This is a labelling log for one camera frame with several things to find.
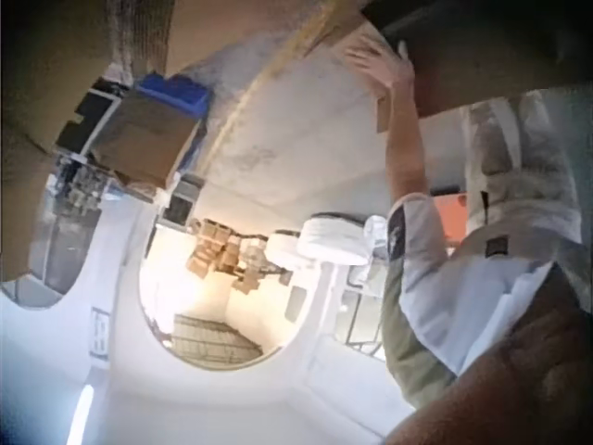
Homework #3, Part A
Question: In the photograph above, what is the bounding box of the person's left hand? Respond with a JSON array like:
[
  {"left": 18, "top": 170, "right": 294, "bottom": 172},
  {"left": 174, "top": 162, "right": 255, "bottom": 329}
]
[{"left": 344, "top": 38, "right": 416, "bottom": 97}]

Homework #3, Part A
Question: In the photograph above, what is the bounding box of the large pale cardboard box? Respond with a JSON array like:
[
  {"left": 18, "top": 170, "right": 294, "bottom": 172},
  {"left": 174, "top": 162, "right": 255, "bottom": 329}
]
[{"left": 167, "top": 0, "right": 593, "bottom": 215}]

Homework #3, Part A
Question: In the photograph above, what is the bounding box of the orange plastic bin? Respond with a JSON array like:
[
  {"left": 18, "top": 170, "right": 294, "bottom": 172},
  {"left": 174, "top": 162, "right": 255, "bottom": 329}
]
[{"left": 429, "top": 184, "right": 470, "bottom": 248}]

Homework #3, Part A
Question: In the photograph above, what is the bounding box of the white roll of material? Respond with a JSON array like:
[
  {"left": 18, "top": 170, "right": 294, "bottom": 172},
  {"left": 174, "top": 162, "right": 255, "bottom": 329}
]
[{"left": 297, "top": 212, "right": 372, "bottom": 268}]

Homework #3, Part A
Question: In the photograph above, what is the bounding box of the blue plastic crate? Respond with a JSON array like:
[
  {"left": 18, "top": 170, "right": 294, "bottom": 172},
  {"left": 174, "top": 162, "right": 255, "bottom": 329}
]
[{"left": 134, "top": 70, "right": 215, "bottom": 125}]

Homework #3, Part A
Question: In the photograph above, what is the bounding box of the small white roll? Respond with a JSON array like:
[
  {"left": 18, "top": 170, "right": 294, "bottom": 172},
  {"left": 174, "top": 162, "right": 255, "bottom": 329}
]
[{"left": 269, "top": 230, "right": 305, "bottom": 271}]

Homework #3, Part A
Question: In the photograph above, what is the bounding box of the grey box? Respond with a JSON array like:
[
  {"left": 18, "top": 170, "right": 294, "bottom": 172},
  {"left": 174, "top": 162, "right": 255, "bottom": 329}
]
[{"left": 167, "top": 175, "right": 206, "bottom": 229}]

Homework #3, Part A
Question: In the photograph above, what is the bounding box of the brown cardboard box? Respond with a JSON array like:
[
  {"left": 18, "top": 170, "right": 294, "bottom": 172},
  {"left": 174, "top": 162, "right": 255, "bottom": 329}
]
[{"left": 91, "top": 87, "right": 196, "bottom": 187}]

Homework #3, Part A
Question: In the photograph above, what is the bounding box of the heap of small cardboard boxes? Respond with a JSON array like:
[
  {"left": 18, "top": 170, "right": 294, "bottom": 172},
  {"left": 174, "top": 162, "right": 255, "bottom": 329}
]
[{"left": 184, "top": 217, "right": 261, "bottom": 294}]

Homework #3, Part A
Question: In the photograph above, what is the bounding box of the white shelf with black items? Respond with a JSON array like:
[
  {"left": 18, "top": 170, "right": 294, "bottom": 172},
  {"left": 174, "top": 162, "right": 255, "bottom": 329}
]
[{"left": 54, "top": 77, "right": 122, "bottom": 159}]

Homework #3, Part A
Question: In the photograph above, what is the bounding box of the large brown cardboard sheet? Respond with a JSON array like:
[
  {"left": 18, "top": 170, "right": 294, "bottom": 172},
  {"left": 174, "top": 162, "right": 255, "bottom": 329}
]
[{"left": 0, "top": 0, "right": 173, "bottom": 155}]

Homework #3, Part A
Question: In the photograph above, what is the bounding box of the white panel with round openings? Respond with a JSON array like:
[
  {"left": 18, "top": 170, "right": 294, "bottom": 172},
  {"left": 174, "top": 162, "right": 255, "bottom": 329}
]
[{"left": 0, "top": 194, "right": 399, "bottom": 445}]

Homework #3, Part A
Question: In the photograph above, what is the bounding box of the wire grid basket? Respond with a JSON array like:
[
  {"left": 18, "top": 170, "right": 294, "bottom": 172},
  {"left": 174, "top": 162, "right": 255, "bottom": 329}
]
[{"left": 172, "top": 311, "right": 266, "bottom": 363}]

